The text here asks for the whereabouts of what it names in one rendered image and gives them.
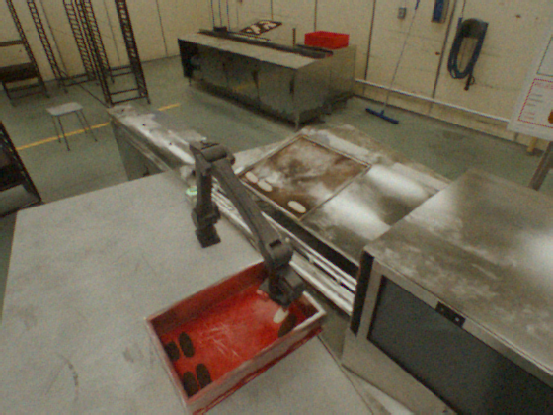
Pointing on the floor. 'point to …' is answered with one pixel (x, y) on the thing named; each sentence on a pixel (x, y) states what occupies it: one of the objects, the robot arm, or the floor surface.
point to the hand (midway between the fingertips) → (276, 304)
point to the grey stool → (65, 114)
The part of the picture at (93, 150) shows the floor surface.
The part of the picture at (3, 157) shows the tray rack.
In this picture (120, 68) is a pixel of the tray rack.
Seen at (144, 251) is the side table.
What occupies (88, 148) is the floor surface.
